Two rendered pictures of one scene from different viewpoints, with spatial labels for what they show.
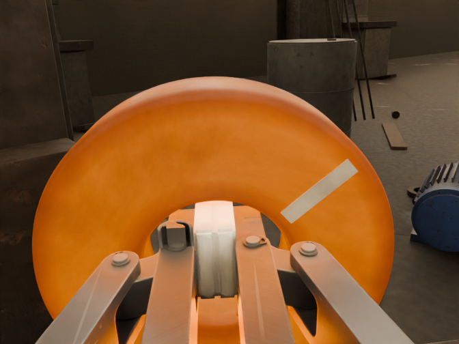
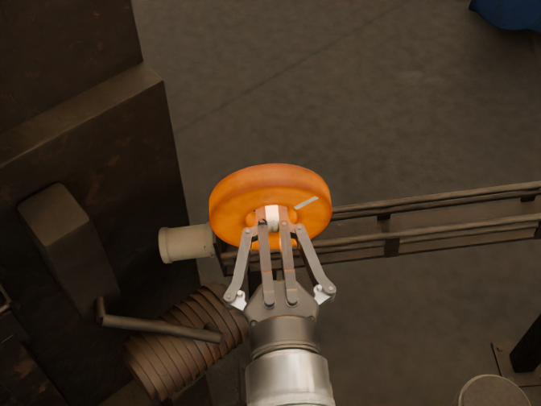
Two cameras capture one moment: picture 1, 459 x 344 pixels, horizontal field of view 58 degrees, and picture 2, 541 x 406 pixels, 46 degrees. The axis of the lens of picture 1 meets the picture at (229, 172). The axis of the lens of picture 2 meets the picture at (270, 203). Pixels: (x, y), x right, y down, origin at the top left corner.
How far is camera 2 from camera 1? 0.63 m
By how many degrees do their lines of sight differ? 34
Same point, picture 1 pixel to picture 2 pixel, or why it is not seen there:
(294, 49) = not seen: outside the picture
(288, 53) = not seen: outside the picture
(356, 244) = (318, 213)
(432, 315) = (463, 107)
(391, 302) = (424, 92)
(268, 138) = (290, 192)
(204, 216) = (269, 212)
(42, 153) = (138, 90)
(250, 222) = (282, 209)
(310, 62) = not seen: outside the picture
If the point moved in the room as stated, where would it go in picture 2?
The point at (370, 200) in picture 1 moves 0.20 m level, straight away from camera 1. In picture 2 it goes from (323, 203) to (359, 93)
